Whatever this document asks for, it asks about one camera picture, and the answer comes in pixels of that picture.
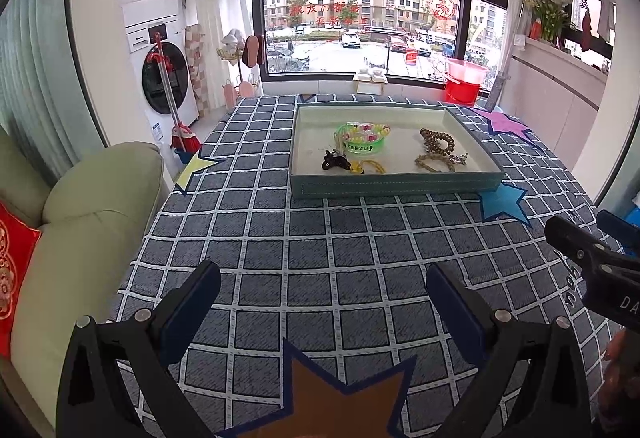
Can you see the potted green plant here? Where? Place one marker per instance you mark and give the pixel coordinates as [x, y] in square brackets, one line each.
[550, 18]

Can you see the green transparent bangle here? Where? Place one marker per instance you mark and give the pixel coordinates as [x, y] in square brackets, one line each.
[372, 148]

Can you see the grey flat mop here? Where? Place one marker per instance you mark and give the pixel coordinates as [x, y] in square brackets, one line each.
[501, 83]

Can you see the person's right hand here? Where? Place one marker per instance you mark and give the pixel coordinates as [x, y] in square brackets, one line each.
[625, 368]

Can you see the red embroidered cushion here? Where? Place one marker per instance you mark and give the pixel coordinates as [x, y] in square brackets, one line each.
[15, 268]

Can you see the red round window decal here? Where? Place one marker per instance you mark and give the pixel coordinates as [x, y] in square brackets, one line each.
[443, 7]

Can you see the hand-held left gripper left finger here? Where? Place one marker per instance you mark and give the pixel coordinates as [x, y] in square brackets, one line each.
[192, 313]

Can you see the gold slipper rack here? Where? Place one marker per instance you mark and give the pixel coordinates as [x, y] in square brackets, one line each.
[252, 50]

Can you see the checked folded mat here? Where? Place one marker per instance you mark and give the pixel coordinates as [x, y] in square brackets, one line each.
[196, 68]

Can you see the white slippers pair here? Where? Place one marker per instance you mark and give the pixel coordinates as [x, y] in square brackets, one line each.
[372, 74]

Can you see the blue plastic box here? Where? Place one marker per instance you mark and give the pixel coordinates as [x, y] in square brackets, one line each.
[634, 213]

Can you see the grey checked tablecloth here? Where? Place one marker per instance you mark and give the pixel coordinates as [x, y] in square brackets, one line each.
[320, 258]

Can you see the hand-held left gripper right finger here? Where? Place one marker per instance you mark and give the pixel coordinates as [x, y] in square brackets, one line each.
[457, 313]

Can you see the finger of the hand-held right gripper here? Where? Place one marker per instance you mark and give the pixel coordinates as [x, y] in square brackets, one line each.
[570, 238]
[617, 233]

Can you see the green jewelry tray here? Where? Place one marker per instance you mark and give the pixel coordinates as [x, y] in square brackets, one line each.
[395, 185]

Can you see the red and silver mop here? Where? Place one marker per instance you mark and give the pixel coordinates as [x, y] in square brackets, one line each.
[186, 138]

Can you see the small wooden stool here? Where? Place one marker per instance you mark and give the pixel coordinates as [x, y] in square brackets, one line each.
[370, 88]

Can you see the black hair claw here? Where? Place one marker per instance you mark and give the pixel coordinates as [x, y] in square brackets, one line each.
[334, 161]

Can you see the red hanging garment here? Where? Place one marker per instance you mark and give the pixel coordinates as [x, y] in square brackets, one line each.
[588, 30]

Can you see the light green sofa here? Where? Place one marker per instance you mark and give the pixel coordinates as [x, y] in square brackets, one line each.
[90, 228]

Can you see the white washing machine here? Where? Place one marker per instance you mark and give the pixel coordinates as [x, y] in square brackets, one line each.
[165, 78]

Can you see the white low cabinet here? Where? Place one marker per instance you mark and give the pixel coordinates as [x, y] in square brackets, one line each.
[545, 88]

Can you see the white parked car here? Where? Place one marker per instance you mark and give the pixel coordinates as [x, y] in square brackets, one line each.
[351, 40]

